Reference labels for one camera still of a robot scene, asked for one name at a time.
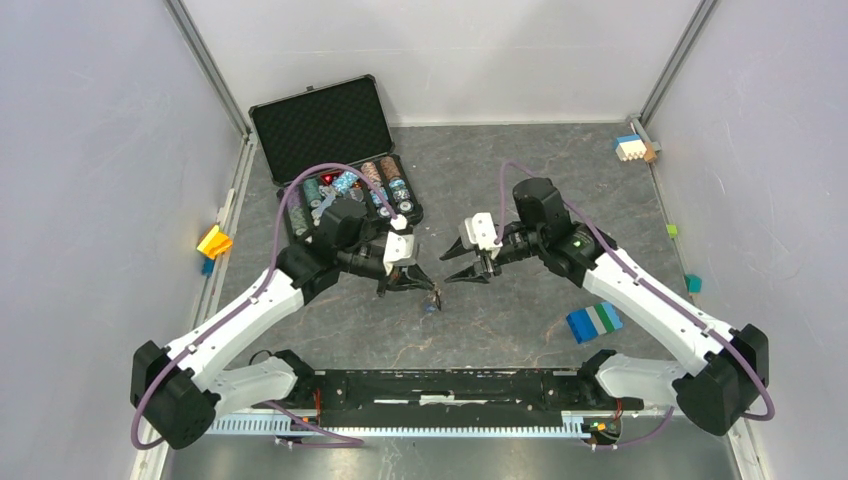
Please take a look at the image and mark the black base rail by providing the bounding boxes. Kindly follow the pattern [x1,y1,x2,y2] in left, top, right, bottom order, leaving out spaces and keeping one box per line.
[279,368,644,428]

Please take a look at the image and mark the small teal cube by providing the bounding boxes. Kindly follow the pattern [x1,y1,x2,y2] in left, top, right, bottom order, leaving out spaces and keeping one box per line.
[684,273,702,294]

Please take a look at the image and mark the blue white brick block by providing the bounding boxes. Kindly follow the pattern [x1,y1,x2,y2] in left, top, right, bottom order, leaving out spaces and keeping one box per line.
[614,134,648,161]

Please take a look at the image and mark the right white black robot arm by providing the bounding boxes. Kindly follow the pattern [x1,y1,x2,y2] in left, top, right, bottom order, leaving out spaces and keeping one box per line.
[440,177,776,436]

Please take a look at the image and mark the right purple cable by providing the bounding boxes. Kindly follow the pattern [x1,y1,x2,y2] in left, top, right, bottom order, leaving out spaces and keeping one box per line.
[496,160,776,423]

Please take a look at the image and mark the black poker chip case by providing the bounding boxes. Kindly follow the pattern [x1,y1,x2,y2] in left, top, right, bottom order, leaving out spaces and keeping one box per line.
[249,75,424,239]

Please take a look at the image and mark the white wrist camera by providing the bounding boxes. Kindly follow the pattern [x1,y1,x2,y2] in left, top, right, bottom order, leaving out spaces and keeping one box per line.
[459,212,503,254]
[382,214,419,274]

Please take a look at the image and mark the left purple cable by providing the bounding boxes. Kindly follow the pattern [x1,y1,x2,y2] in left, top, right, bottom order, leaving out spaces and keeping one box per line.
[130,162,409,452]

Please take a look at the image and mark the yellow orange block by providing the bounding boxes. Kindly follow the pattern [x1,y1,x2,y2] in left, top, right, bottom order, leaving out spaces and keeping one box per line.
[196,224,233,260]

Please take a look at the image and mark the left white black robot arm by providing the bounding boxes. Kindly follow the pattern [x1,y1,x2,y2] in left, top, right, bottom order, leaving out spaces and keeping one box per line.
[130,199,436,450]

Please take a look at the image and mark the blue green white brick stack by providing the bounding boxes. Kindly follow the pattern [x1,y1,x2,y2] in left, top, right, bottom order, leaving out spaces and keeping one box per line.
[566,302,623,344]

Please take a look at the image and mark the purple cable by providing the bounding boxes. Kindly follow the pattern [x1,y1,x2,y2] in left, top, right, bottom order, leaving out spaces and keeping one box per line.
[130,162,409,452]
[496,160,776,423]

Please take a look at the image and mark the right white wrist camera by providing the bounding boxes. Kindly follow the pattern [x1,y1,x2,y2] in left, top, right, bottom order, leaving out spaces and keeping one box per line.
[459,212,503,254]

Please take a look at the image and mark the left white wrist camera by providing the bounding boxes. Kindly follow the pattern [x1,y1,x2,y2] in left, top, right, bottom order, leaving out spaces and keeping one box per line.
[382,214,419,274]

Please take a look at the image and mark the small blue block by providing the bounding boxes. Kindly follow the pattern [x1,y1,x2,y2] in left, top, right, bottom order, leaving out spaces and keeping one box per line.
[201,258,215,277]

